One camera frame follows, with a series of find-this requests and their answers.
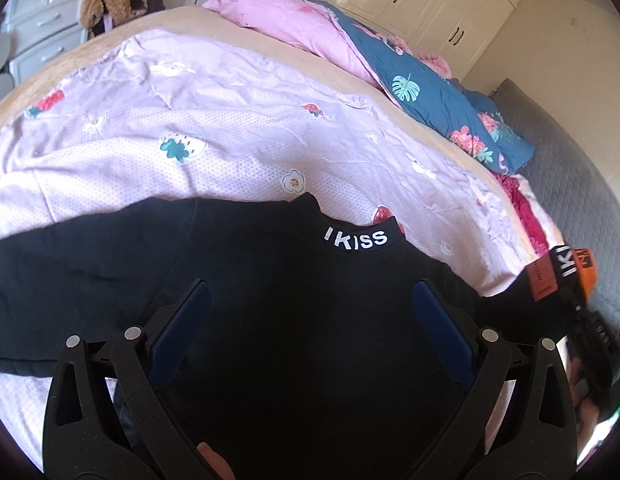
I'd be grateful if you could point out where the black long-sleeve IKISS top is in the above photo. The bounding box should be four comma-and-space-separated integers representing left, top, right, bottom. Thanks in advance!
0, 194, 582, 479

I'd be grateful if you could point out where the red and cream blanket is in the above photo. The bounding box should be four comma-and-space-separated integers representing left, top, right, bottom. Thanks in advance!
496, 174, 565, 257

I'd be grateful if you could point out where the grey padded headboard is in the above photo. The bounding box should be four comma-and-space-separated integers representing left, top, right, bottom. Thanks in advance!
491, 78, 620, 330

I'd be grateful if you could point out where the pink and blue floral duvet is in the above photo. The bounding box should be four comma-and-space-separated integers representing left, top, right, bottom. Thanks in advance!
203, 0, 534, 174

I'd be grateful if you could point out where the lilac strawberry print quilt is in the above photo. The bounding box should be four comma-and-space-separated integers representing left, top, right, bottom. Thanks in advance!
0, 29, 532, 464

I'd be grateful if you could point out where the beige bed sheet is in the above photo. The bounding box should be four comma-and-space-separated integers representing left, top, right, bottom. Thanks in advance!
0, 6, 536, 261

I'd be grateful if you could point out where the white drawer cabinet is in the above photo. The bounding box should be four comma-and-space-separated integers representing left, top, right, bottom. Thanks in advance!
1, 0, 89, 84

